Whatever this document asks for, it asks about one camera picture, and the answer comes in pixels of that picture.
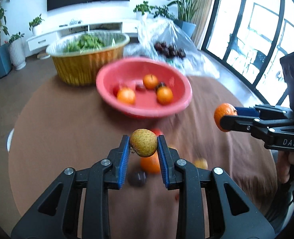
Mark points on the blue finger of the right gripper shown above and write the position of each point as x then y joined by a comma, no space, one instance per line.
247,112
236,123

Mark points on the white tv console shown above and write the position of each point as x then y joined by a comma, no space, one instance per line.
55,42

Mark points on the person's right hand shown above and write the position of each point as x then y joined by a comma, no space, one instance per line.
284,162

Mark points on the red plastic basin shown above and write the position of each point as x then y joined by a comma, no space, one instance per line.
128,72

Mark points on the dark plums in bag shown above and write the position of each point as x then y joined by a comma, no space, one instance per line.
169,51

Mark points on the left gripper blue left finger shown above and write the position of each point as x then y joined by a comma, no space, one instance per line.
123,160

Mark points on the green vegetables in basin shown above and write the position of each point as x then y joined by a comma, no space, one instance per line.
89,42

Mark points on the large front orange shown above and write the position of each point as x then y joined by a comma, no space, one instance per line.
164,95

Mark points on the white ribbed pot plant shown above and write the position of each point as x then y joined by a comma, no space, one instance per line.
16,51

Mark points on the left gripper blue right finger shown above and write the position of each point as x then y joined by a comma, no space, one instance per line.
164,160

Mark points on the gold foil basin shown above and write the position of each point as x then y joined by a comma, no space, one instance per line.
82,70

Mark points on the clear plastic bag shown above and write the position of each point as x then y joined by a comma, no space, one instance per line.
161,40

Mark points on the small plant white pot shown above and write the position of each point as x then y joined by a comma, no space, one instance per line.
34,24

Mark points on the right plant blue pot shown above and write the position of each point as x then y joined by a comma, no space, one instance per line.
186,10

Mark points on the red tomato on table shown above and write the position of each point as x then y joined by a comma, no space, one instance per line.
157,131

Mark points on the red tomato in basin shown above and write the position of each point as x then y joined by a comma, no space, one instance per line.
116,89

